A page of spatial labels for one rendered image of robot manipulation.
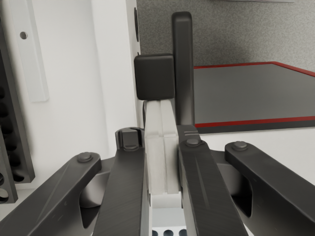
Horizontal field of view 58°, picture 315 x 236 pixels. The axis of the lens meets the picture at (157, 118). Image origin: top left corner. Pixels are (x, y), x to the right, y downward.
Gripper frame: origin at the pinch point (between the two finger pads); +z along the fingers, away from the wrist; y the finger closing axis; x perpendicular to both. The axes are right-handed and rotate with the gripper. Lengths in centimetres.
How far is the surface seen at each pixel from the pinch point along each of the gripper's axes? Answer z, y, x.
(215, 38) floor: 93, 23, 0
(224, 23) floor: 93, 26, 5
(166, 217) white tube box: 15.2, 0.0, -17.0
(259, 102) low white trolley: 34.2, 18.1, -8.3
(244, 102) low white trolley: 35.1, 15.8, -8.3
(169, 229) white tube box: 13.8, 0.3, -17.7
